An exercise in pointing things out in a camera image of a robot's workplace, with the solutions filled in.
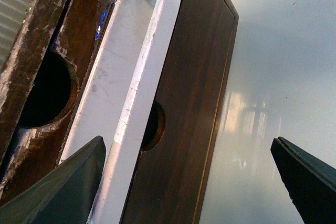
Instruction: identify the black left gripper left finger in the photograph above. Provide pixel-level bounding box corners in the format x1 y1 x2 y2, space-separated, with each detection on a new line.
1 136 106 223

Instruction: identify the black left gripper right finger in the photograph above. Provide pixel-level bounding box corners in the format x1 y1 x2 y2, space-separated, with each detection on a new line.
270 137 335 223

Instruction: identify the wooden drawer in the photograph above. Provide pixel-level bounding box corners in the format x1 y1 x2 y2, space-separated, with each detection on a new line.
121 0 239 223
1 0 116 205

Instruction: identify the white drawer handle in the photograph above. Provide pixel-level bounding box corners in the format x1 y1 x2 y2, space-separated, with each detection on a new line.
61 0 181 223

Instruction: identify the brown wooden drawer cabinet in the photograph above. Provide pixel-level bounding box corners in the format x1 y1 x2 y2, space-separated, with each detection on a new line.
1 0 239 223

